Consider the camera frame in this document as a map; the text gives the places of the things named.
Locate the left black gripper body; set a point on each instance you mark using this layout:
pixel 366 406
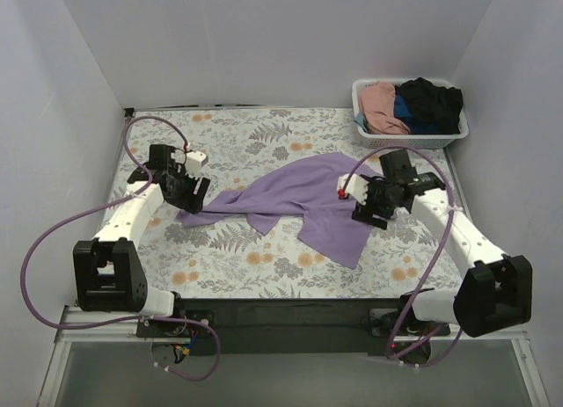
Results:
pixel 188 192

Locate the white plastic laundry basket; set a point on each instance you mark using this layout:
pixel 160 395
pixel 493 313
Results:
pixel 418 141

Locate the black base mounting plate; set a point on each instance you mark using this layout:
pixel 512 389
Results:
pixel 282 325

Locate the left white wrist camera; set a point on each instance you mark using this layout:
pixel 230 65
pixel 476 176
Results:
pixel 194 161

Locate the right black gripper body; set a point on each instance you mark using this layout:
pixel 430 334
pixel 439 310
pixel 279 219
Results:
pixel 369 206

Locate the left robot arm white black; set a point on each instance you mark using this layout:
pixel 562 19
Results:
pixel 108 272

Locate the black t shirt in basket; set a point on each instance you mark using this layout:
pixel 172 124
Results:
pixel 440 105

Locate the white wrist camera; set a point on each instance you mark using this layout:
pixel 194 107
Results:
pixel 353 185
pixel 194 161

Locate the blue t shirt in basket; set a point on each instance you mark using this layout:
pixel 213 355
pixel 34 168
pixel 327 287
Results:
pixel 416 125

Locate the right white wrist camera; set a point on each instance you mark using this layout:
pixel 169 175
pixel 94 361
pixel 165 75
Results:
pixel 353 185

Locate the floral patterned table cloth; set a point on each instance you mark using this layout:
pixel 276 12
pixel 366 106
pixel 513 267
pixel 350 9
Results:
pixel 230 258

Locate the pink t shirt in basket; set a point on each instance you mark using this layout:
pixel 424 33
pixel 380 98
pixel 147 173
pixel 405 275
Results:
pixel 376 104

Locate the purple t shirt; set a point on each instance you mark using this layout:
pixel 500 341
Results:
pixel 306 188

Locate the aluminium frame rail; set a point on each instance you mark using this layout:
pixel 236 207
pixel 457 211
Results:
pixel 110 366

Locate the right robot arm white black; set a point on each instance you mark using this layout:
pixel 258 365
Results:
pixel 496 288

